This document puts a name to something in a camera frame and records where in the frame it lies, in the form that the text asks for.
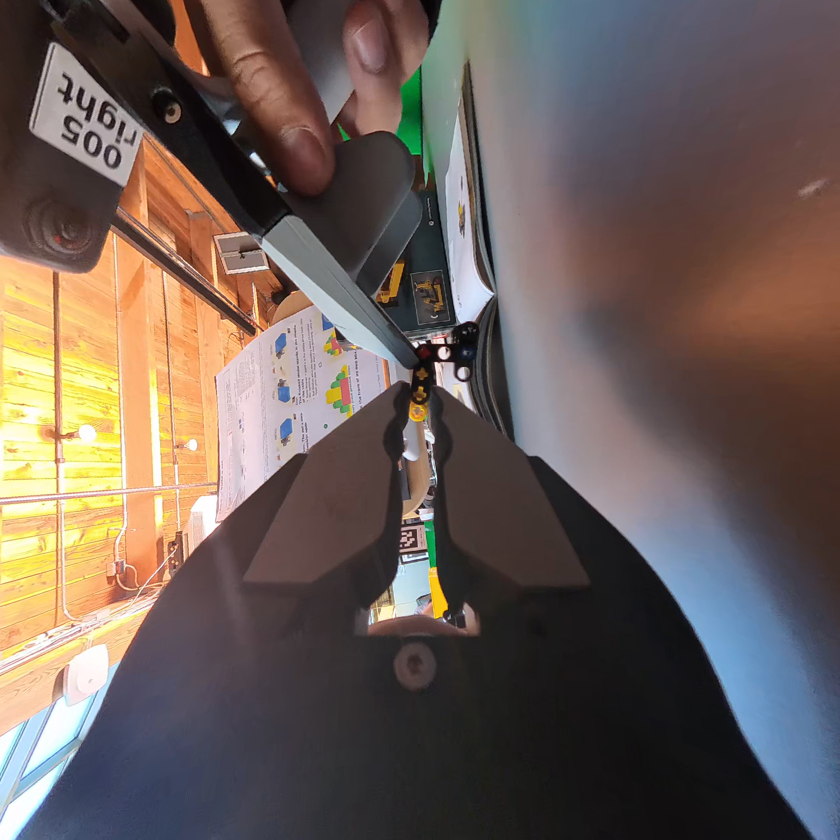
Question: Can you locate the metal conduit pipe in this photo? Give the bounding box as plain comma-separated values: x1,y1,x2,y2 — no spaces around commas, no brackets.
0,482,217,506

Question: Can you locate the round wooden board stand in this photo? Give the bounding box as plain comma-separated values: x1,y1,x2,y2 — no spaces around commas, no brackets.
271,289,317,327

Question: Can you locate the dark lego box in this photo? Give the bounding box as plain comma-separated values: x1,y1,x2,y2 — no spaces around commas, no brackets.
377,190,458,332

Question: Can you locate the green panel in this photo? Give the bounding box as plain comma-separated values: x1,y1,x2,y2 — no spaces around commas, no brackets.
395,66,425,158

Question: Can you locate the white round ceiling device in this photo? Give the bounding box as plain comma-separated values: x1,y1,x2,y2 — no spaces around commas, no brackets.
61,643,110,707

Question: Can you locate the black ceiling rail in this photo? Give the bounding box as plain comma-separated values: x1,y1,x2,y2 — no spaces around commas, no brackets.
110,209,262,337

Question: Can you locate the printed instruction sheet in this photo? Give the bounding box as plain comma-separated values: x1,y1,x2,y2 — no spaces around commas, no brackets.
215,305,396,522

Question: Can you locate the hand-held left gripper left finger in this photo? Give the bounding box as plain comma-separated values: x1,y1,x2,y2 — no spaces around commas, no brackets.
243,382,409,611

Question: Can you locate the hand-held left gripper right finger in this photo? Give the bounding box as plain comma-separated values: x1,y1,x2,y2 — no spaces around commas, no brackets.
430,386,592,618

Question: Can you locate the small black yellow lego assembly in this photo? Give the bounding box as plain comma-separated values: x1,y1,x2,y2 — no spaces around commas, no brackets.
406,320,481,422

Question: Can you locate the white air conditioner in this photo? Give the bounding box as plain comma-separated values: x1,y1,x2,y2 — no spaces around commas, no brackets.
178,495,221,559

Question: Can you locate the window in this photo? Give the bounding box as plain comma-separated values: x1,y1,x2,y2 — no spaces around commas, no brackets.
0,663,119,821

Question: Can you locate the white ceiling fixture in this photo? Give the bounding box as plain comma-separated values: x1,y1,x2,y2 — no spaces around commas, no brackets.
212,231,270,277

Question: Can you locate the person's right hand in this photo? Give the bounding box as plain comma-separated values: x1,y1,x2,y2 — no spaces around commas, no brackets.
197,0,432,199

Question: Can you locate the lego instruction booklet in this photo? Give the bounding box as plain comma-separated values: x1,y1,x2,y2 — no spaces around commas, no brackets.
445,62,497,324

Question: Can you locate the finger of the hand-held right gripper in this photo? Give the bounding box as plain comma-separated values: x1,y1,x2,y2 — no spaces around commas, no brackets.
258,213,435,370
281,130,425,301

